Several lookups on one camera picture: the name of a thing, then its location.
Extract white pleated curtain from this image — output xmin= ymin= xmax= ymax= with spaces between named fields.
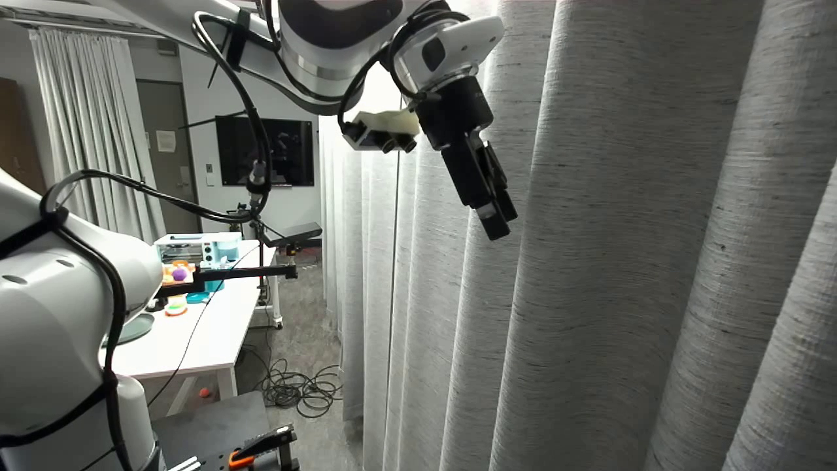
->
xmin=27 ymin=23 xmax=170 ymax=245

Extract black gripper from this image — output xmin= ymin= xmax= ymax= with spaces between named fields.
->
xmin=409 ymin=73 xmax=522 ymax=244

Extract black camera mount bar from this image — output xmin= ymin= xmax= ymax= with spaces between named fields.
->
xmin=168 ymin=262 xmax=301 ymax=295

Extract black tripod stand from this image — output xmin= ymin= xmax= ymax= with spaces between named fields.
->
xmin=243 ymin=154 xmax=286 ymax=336

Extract black clamp orange handle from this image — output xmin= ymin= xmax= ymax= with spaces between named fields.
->
xmin=223 ymin=425 xmax=301 ymax=471

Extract white teal box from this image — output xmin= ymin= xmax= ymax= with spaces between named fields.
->
xmin=155 ymin=230 xmax=243 ymax=268

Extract grey woven curtain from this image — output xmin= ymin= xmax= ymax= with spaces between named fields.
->
xmin=318 ymin=0 xmax=837 ymax=471

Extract grey round plate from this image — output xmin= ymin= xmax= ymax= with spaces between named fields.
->
xmin=115 ymin=310 xmax=161 ymax=348

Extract grey door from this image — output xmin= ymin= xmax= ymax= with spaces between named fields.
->
xmin=133 ymin=77 xmax=205 ymax=236

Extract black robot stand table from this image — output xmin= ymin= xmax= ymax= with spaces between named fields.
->
xmin=151 ymin=391 xmax=301 ymax=471

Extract white paper sheet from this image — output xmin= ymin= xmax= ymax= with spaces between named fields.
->
xmin=155 ymin=125 xmax=182 ymax=158

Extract black wall monitor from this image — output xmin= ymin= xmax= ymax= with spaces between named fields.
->
xmin=216 ymin=113 xmax=318 ymax=188

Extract coiled floor cables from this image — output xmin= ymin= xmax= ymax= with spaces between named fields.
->
xmin=259 ymin=354 xmax=349 ymax=425

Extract black bench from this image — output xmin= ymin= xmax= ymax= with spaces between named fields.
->
xmin=265 ymin=222 xmax=324 ymax=257

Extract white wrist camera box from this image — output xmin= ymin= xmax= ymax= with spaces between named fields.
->
xmin=338 ymin=108 xmax=425 ymax=158

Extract white table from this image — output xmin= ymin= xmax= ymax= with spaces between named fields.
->
xmin=98 ymin=239 xmax=287 ymax=425

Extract orange bowl purple ball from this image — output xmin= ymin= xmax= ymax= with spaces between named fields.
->
xmin=161 ymin=257 xmax=202 ymax=293

